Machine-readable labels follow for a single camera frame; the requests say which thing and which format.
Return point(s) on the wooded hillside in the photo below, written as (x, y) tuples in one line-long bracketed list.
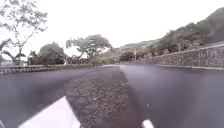
[(196, 33)]

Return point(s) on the grey cracked asphalt road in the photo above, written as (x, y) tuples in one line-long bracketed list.
[(173, 96)]

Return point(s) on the tall stone wall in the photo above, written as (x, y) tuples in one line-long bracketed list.
[(200, 56)]

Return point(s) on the robot's own part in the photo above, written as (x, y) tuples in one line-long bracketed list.
[(147, 124)]

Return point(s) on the pale kerb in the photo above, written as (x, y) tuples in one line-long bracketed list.
[(196, 67)]

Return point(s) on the palm tree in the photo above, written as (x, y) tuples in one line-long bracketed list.
[(15, 58)]

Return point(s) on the large spreading tree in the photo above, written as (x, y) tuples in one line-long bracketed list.
[(93, 43)]

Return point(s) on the dark round tree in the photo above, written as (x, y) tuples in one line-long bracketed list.
[(50, 53)]

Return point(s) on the pole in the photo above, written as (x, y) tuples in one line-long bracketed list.
[(135, 55)]

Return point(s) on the thin sparse tree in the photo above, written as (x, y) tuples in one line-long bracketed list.
[(25, 15)]

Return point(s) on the low stone wall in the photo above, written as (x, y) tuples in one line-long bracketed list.
[(33, 68)]

